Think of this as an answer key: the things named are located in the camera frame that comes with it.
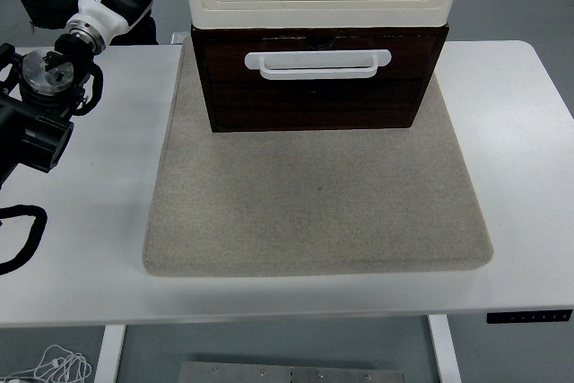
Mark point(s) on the white table bracket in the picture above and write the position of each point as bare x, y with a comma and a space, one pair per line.
178, 37

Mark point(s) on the dark wooden drawer case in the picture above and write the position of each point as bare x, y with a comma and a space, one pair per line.
314, 125

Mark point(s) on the black table control panel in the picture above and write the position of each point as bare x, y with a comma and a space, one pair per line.
529, 316

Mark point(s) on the white table leg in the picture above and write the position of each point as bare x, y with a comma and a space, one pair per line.
445, 349
110, 354

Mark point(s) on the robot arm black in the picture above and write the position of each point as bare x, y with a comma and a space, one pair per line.
40, 132

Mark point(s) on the beige fabric mat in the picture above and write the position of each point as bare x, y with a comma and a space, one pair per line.
314, 203

